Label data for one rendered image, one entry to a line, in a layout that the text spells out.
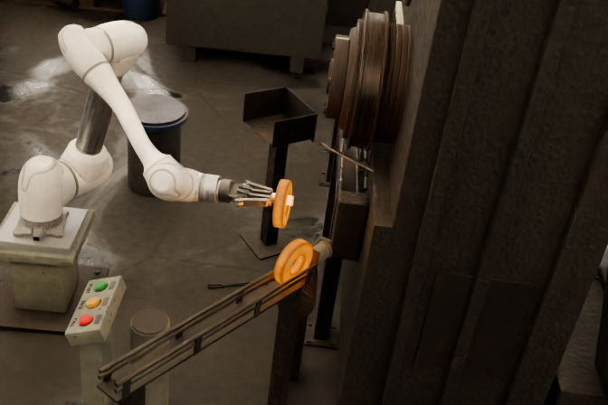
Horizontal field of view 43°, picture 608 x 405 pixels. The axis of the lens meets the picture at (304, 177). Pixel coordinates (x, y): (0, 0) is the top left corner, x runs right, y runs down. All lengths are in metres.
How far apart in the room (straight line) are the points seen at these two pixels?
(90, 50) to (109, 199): 1.40
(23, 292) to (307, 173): 1.66
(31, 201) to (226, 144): 1.64
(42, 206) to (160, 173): 0.81
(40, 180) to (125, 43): 0.61
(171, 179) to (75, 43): 0.61
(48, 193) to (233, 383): 0.98
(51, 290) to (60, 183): 0.46
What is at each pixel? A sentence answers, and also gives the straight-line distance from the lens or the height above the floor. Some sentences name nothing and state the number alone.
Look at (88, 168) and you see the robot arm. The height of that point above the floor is 0.59.
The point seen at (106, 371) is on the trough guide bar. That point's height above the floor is 0.74.
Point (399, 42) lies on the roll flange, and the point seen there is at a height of 1.30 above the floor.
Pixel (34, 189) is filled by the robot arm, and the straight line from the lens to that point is 2.97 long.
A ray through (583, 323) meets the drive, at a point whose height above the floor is 0.25.
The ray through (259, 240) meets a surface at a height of 0.01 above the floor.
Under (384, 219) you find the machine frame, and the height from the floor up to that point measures 0.87.
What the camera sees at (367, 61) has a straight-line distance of 2.43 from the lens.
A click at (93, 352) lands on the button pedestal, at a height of 0.45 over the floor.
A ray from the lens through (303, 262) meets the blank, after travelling 2.45.
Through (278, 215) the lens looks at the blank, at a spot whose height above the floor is 0.83.
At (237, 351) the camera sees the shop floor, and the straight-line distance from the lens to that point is 3.12.
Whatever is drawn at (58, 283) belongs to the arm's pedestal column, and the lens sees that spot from 3.17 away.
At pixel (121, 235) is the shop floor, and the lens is 3.67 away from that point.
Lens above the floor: 2.23
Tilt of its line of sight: 33 degrees down
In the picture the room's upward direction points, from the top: 7 degrees clockwise
